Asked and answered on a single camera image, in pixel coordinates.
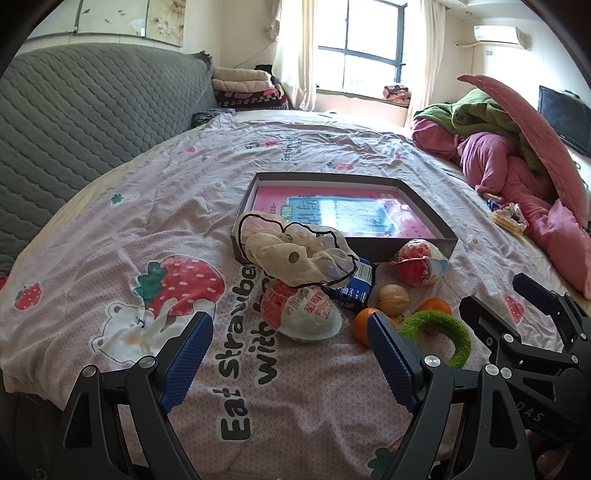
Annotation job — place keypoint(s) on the pink folded blanket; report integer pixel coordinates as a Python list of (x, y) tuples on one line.
[(242, 86)]

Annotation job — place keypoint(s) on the green garment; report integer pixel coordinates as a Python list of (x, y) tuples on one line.
[(475, 113)]

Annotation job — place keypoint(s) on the yellow snack packet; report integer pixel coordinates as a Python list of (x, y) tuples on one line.
[(508, 221)]

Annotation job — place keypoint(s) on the white air conditioner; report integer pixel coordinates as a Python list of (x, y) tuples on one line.
[(501, 36)]

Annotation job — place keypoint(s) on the black clothing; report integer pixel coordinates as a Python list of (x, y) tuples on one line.
[(265, 71)]

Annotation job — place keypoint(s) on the black television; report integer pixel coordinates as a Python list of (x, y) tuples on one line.
[(561, 115)]

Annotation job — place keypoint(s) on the walnut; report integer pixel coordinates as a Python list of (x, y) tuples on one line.
[(393, 300)]

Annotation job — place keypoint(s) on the dark patterned folded blanket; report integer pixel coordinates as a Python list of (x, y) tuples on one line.
[(251, 100)]

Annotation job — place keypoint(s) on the white curtain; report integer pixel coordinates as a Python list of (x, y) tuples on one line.
[(425, 55), (295, 50)]

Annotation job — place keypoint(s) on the grey cardboard box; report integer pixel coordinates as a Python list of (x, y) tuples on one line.
[(392, 247)]

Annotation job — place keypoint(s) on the orange mandarin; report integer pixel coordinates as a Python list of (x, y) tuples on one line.
[(361, 325), (435, 308)]

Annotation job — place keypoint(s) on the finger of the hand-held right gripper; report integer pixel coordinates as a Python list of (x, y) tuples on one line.
[(540, 295), (489, 325)]

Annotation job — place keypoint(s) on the cream folded blanket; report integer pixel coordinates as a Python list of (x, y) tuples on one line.
[(240, 74)]

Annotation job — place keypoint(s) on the magenta fleece clothes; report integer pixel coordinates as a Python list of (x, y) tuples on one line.
[(494, 161)]

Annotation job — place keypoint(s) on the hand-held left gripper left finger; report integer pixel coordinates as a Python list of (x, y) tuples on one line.
[(189, 360)]

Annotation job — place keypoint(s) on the small blue snack packet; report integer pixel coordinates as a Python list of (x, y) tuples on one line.
[(491, 197)]

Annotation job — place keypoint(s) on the beige black-edged hair scrunchie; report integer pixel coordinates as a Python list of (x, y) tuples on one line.
[(281, 258)]

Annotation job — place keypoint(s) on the window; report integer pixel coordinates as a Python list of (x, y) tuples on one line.
[(364, 46)]

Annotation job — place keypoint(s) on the grey quilted headboard cover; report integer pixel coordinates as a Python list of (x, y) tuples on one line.
[(92, 124)]

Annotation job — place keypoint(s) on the white red-label pudding cup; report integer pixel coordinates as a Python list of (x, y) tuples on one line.
[(418, 263), (300, 314)]

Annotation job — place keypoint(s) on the flower wall painting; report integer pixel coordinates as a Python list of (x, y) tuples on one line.
[(115, 18)]

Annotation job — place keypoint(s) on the dark blue patterned cloth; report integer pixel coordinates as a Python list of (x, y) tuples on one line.
[(207, 116)]

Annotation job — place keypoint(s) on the pink quilted blanket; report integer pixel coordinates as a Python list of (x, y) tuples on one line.
[(540, 134)]

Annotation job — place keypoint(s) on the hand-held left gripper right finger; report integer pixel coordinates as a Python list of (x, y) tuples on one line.
[(392, 364)]

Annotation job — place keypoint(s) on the folded cloth on windowsill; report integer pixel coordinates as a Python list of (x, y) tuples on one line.
[(397, 94)]

